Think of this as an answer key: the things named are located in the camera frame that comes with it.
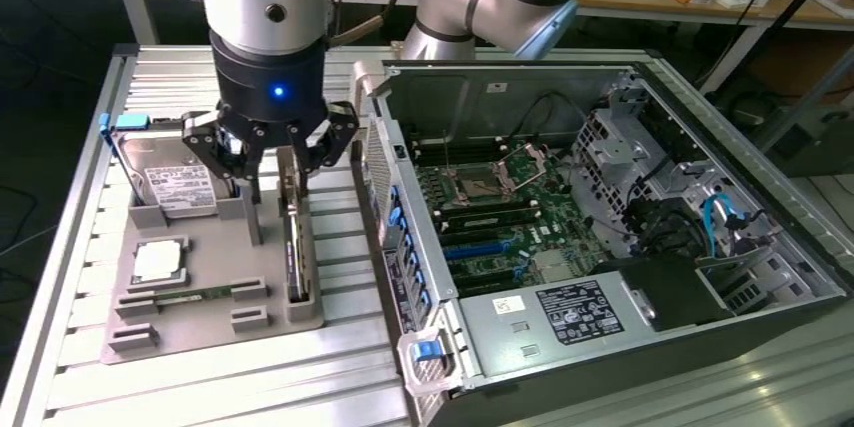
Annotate grey plastic case handle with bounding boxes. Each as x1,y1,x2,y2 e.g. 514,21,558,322
395,328,463,397
352,60,403,99

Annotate metal disk bay cage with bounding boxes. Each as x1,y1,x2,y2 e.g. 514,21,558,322
568,106,673,209
693,241,827,319

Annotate blue expansion slot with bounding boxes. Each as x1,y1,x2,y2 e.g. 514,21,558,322
443,241,506,262

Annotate blue wire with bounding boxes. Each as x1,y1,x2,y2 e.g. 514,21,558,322
698,193,737,262

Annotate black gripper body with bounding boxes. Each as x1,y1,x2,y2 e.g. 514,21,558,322
210,31,332,149

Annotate green graphics card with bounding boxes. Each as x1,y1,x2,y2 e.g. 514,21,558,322
275,145,316,306

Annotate green RAM stick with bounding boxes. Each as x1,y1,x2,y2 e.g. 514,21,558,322
154,285,236,305

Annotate long black expansion slot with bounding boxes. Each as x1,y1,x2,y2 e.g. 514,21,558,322
451,261,519,281
439,229,532,248

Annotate blue plastic connector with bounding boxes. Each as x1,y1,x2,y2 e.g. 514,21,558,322
97,113,149,149

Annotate silver hard disk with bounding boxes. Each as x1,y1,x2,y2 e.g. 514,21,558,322
108,130,234,221

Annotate black slanted pole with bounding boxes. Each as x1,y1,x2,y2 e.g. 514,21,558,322
758,0,850,98

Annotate black plastic cover block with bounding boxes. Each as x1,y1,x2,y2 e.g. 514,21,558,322
586,251,737,333

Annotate silver CPU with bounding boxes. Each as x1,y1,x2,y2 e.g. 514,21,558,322
131,240,187,284

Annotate perforated metal fan grille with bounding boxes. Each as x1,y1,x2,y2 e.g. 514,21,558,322
359,114,398,221

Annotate black open PC case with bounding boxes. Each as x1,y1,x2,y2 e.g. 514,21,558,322
352,59,854,427

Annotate metal socket cover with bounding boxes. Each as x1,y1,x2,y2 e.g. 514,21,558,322
491,144,556,194

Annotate metal CPU socket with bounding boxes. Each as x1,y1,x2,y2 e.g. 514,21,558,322
447,144,556,209

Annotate installed RAM stick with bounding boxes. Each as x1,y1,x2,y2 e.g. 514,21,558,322
438,213,539,235

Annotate black wire bundle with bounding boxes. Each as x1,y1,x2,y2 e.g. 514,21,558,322
625,195,710,259

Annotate green motherboard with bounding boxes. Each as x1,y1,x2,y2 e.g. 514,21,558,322
412,144,626,298

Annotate grey parts rack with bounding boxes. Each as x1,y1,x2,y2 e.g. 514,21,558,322
97,145,328,366

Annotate silver chipset heatsink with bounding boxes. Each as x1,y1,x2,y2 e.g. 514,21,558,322
531,250,576,284

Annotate black box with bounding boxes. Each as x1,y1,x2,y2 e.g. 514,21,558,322
759,105,854,179

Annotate grey power supply unit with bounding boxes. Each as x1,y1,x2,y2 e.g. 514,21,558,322
458,270,663,379

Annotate blue release latch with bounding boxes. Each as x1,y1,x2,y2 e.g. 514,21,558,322
408,341,446,362

